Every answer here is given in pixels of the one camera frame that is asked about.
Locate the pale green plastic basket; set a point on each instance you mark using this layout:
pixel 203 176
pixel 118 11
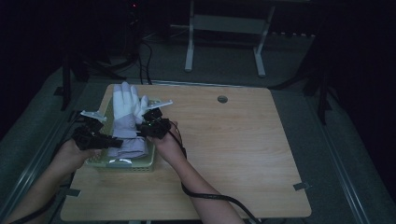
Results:
pixel 137 165

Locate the lilac glove with white fingers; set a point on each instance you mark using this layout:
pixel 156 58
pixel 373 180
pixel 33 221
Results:
pixel 126 105

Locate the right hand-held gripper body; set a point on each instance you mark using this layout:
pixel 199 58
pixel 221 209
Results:
pixel 155 124

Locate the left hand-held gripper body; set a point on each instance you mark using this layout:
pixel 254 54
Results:
pixel 90 137

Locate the black device with red light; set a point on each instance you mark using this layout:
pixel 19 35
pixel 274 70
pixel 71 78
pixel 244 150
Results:
pixel 134 12

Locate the grey tape piece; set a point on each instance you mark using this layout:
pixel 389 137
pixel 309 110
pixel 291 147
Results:
pixel 301 186
pixel 73 192

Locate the black metal stand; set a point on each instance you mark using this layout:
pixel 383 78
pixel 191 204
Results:
pixel 323 93

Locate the person's right hand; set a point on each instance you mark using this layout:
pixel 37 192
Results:
pixel 169 146

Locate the black tripod stand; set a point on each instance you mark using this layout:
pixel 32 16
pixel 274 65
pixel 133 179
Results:
pixel 66 84

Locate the white metal table frame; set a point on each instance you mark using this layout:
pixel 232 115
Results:
pixel 227 24

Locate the person's left hand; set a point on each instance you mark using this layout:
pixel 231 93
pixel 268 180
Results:
pixel 73 155

